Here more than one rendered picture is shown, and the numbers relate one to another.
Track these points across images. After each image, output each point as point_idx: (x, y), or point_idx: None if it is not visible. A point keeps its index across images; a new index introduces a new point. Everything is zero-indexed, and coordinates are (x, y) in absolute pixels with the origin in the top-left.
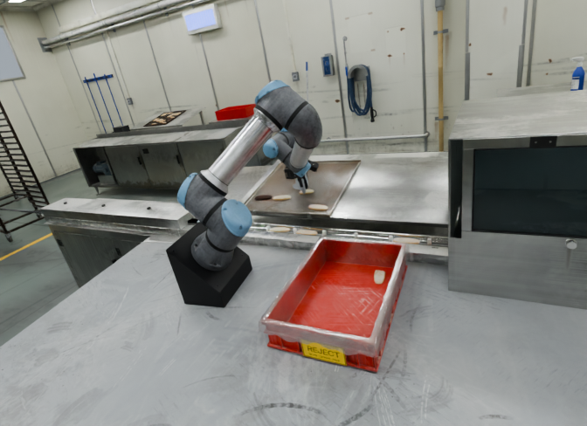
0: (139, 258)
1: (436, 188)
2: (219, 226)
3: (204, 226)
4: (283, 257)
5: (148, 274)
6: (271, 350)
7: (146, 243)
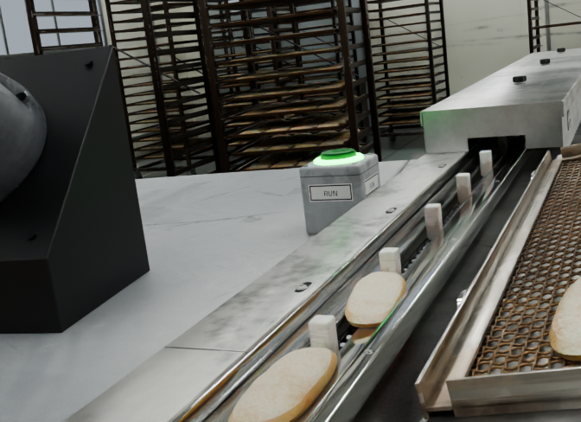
0: (298, 180)
1: None
2: None
3: (81, 71)
4: (96, 390)
5: (194, 206)
6: None
7: (396, 163)
